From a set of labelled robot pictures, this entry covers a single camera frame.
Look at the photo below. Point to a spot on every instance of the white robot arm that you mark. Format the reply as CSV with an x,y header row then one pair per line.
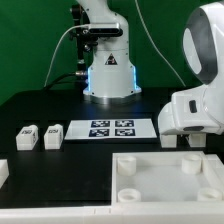
x,y
112,75

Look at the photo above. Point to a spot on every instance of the white block left edge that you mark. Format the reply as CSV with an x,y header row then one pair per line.
x,y
4,172

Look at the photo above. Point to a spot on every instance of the white sheet with markers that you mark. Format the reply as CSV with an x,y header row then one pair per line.
x,y
110,129

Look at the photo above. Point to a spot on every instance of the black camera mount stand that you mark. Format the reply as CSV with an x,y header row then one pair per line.
x,y
84,43

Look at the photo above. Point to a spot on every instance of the white square tabletop part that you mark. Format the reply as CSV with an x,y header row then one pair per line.
x,y
179,176

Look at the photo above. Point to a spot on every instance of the white front rail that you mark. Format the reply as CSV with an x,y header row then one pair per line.
x,y
146,213

